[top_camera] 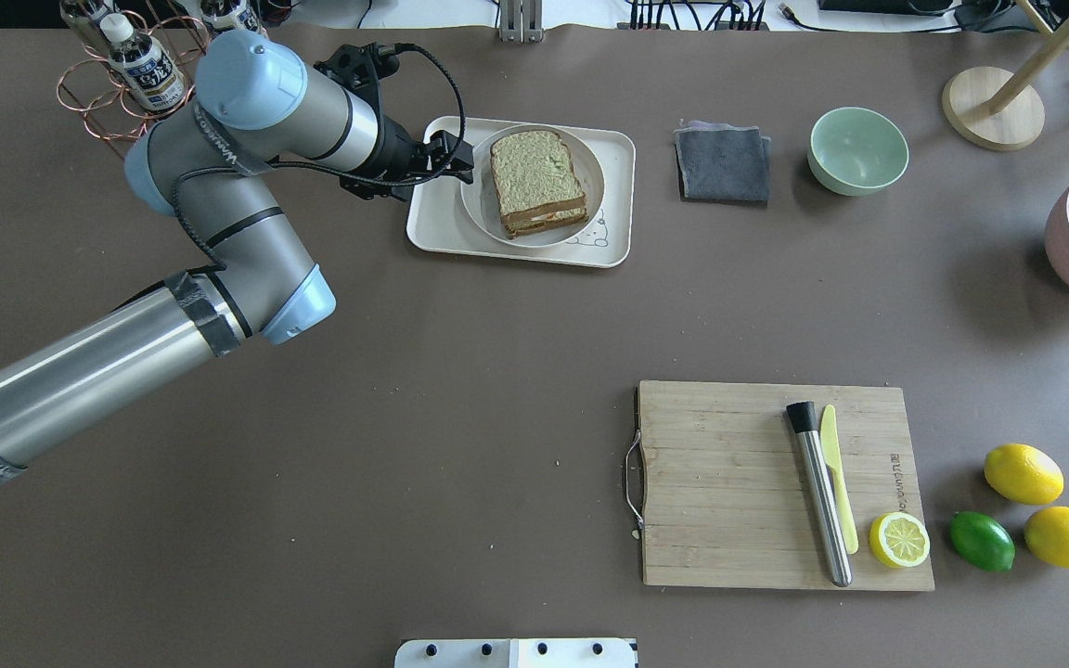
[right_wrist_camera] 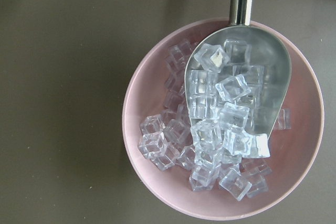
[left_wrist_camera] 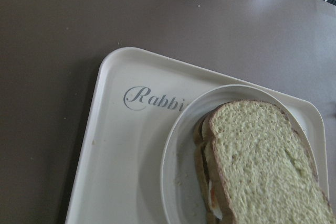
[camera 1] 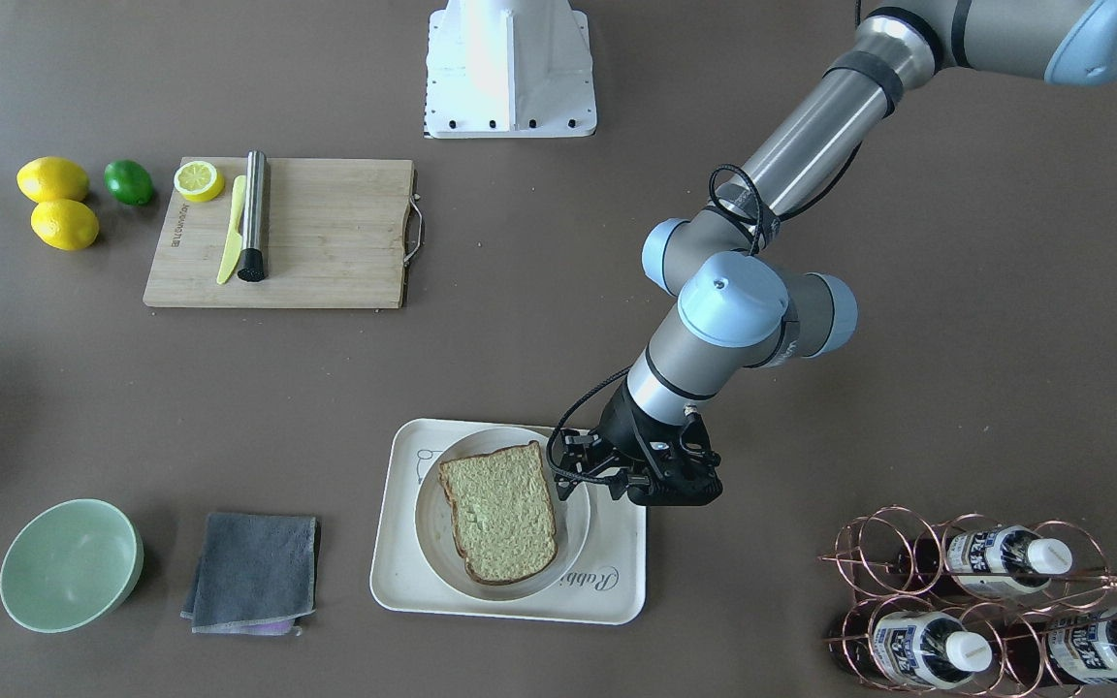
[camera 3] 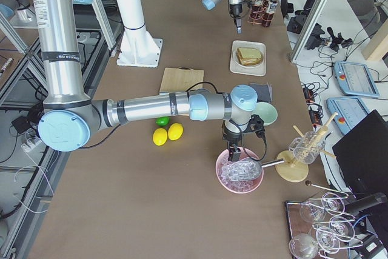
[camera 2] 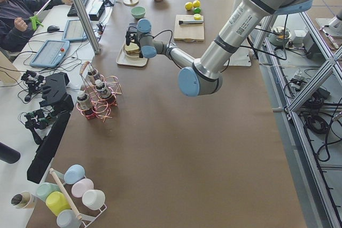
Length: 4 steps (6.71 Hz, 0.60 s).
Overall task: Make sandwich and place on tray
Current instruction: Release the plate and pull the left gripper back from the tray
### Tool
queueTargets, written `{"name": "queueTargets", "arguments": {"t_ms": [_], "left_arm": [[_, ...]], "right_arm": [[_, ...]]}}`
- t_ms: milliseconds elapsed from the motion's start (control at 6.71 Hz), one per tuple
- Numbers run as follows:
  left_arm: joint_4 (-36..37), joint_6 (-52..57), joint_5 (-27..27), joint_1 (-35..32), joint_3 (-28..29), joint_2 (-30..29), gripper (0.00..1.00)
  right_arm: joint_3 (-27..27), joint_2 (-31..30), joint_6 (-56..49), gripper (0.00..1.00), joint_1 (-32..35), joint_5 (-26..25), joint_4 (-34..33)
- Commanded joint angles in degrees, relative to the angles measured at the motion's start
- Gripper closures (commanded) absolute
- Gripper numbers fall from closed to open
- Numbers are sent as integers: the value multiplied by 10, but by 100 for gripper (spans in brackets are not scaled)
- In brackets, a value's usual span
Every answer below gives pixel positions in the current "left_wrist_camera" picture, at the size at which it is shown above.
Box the white round plate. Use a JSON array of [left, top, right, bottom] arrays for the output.
[[161, 84, 313, 223]]

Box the bread slice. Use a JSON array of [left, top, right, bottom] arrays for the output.
[[206, 100, 335, 223], [193, 111, 220, 223]]

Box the cream bunny serving tray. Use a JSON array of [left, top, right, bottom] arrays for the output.
[[66, 47, 329, 223]]

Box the fried egg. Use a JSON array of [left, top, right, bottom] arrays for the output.
[[208, 180, 223, 220]]

